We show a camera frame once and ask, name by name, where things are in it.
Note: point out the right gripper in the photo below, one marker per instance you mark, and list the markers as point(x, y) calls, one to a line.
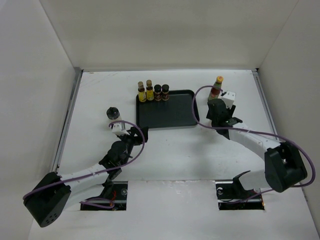
point(231, 111)

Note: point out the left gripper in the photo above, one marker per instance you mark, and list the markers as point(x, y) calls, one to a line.
point(137, 139)

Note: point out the yellow-label sauce bottle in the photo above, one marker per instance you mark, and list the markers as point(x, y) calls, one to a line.
point(141, 92)
point(149, 90)

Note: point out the white salt shaker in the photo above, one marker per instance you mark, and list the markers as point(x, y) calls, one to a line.
point(113, 114)

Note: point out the small spice jar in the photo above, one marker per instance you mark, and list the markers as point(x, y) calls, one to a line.
point(157, 92)
point(165, 92)

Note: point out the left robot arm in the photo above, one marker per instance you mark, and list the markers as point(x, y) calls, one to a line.
point(55, 193)

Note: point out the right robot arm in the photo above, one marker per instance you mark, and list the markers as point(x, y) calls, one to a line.
point(283, 164)

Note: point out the tall red chili sauce bottle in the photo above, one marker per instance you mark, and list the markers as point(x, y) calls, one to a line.
point(216, 89)

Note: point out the black plastic tray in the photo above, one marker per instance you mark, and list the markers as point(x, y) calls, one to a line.
point(180, 110)

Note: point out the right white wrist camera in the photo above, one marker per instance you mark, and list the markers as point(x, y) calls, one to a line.
point(228, 97)

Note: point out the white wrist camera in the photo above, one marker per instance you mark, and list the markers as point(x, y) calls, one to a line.
point(228, 97)
point(118, 128)

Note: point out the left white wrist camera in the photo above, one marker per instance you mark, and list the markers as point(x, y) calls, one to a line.
point(118, 128)

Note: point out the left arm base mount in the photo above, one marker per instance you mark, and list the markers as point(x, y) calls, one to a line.
point(113, 198)

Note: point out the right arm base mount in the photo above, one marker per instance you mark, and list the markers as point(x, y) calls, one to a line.
point(231, 196)

